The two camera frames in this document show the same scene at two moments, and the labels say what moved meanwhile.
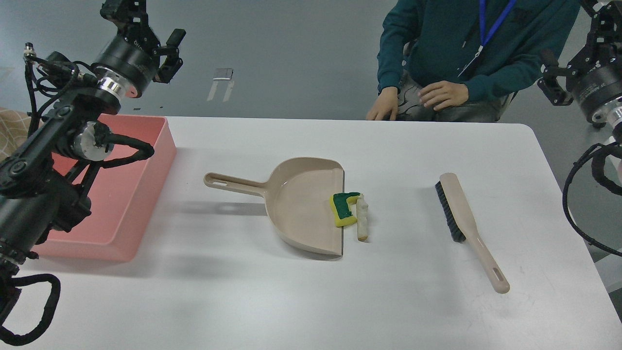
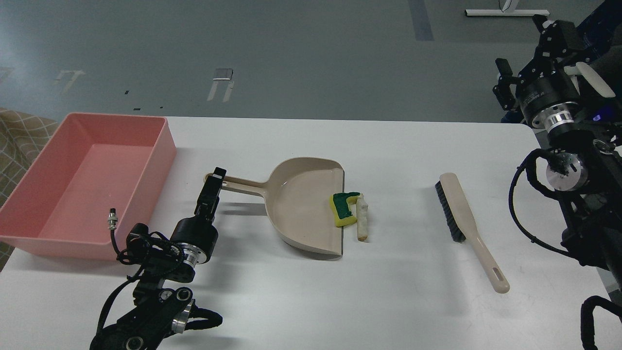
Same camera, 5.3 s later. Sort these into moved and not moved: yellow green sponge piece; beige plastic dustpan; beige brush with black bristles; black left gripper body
Moved: black left gripper body
Not moved: yellow green sponge piece; beige brush with black bristles; beige plastic dustpan
